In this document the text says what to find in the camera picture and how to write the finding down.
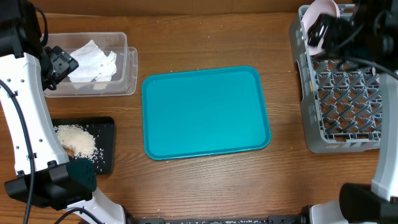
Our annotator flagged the grey dishwasher rack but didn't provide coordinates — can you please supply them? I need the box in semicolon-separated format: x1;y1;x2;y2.
289;5;382;153

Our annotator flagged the white round plate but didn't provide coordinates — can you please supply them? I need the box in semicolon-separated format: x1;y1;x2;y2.
302;0;340;56

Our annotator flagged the clear plastic bin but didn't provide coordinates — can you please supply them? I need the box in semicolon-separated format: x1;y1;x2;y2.
44;32;138;98

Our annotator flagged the pile of white rice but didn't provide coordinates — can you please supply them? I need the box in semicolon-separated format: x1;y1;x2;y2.
55;124;104;174

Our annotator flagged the teal serving tray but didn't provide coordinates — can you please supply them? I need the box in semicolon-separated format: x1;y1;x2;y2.
142;66;271;161

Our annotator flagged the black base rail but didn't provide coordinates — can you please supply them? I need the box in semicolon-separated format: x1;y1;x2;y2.
132;215;310;224

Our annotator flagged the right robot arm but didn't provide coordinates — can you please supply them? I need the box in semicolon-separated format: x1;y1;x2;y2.
303;1;397;223

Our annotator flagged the brown food scrap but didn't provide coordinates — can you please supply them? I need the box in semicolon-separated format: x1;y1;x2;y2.
63;147;75;157

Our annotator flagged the black plastic tray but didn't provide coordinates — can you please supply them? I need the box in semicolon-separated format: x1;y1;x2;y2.
52;117;115;175

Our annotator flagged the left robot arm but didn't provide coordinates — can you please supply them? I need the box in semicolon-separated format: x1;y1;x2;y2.
1;1;134;223

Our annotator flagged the white napkin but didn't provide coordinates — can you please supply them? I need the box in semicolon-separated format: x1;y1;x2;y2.
68;40;117;82

